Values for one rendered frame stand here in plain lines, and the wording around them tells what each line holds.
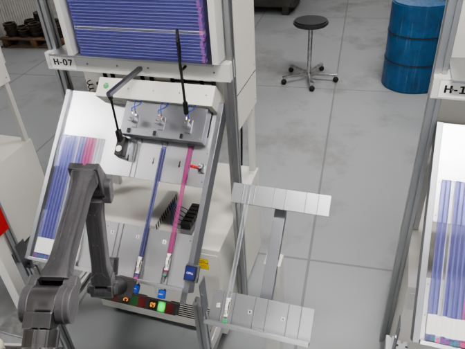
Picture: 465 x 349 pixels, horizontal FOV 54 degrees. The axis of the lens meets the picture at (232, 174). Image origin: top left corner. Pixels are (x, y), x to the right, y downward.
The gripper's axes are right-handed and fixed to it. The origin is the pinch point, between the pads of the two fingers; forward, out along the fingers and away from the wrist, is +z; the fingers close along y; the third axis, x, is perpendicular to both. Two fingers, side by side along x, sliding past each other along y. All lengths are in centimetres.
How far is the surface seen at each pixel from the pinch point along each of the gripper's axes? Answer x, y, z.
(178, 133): -57, -8, -4
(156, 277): -4.4, -8.3, 1.3
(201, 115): -65, -15, -4
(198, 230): -24.0, -21.4, 0.2
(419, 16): -243, -104, 236
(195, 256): -14.5, -21.8, 0.8
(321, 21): -245, -17, 255
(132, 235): -17.5, 4.6, 1.5
